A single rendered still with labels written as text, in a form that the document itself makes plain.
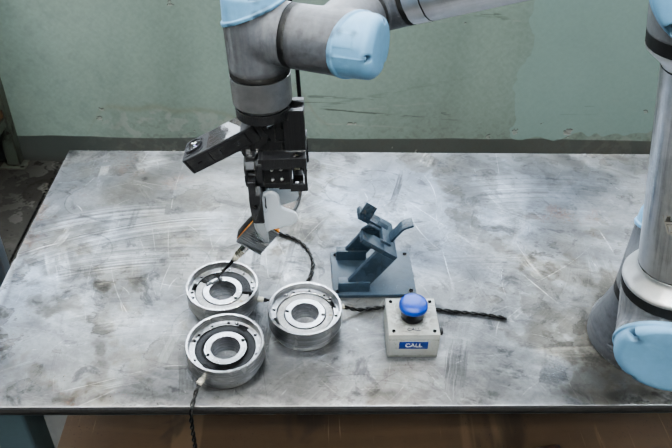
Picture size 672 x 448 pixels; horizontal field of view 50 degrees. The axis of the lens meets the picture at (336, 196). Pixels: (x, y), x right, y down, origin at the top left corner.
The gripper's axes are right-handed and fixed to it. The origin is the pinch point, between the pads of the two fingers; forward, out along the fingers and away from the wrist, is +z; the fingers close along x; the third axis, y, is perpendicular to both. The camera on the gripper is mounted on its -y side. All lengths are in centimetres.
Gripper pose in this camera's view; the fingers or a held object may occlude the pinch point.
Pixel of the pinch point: (261, 227)
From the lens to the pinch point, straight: 103.0
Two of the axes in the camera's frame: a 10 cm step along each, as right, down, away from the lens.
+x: -0.1, -6.0, 8.0
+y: 10.0, -0.3, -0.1
